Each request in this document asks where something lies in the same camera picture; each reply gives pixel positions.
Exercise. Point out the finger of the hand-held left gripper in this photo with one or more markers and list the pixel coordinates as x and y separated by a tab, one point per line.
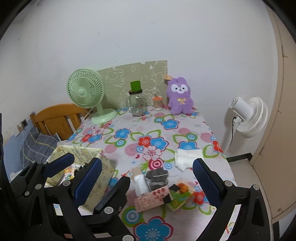
59	164
112	194

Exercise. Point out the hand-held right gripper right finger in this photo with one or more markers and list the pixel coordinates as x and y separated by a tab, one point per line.
205	183

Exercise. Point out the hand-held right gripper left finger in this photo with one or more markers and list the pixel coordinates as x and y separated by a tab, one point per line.
89	178

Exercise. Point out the yellow printed gift bag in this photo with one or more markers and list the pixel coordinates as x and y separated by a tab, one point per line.
87	153

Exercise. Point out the colourful toy block set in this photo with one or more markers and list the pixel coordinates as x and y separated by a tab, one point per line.
179	197

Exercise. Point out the white gauze face mask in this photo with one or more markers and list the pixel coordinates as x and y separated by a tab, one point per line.
188	157

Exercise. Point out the pink printed packet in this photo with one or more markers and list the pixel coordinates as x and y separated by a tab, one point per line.
150	199

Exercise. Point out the grey knit glove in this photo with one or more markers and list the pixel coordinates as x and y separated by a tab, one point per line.
156	177

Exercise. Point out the blue plaid pillow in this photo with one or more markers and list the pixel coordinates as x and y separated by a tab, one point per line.
39	143

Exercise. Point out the blue bed sheet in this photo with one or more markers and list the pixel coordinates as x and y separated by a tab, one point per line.
12	153

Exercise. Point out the wooden chair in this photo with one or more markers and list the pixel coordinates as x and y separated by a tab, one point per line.
55	115

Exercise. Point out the green desk fan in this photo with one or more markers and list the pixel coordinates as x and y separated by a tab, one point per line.
84	91

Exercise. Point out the white standing fan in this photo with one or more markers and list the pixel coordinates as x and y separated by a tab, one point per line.
251	115

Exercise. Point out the purple plush bunny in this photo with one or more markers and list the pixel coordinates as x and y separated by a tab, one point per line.
180	102

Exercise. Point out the clear glass jar mug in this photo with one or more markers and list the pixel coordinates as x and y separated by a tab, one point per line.
137	104

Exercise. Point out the small cotton swab jar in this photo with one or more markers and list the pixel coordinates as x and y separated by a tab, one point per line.
157	104

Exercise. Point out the green plastic cup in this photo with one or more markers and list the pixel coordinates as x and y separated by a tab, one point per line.
135	85

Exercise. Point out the beige wooden door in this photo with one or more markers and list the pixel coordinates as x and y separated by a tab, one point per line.
286	115

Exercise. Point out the orange plush hang tag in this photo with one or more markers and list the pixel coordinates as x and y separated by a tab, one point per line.
168	77

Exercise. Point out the green printed board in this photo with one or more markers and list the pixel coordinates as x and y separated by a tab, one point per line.
138	71

